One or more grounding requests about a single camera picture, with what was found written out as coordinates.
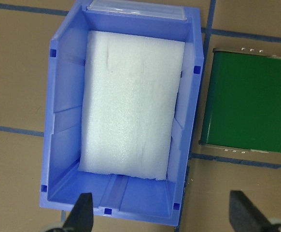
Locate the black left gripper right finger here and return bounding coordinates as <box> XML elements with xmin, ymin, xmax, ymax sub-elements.
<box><xmin>229</xmin><ymin>190</ymin><xmax>272</xmax><ymax>232</ymax></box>

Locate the white foam pad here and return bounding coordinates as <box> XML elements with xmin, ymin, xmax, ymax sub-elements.
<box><xmin>78</xmin><ymin>31</ymin><xmax>185</xmax><ymax>180</ymax></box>

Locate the green conveyor belt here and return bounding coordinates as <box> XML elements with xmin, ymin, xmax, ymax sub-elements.
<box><xmin>200</xmin><ymin>48</ymin><xmax>281</xmax><ymax>153</ymax></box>

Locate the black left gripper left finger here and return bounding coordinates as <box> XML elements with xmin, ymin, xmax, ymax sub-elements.
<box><xmin>62</xmin><ymin>193</ymin><xmax>94</xmax><ymax>232</ymax></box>

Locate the blue left plastic bin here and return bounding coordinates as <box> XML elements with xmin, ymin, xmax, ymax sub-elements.
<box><xmin>40</xmin><ymin>0</ymin><xmax>204</xmax><ymax>226</ymax></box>

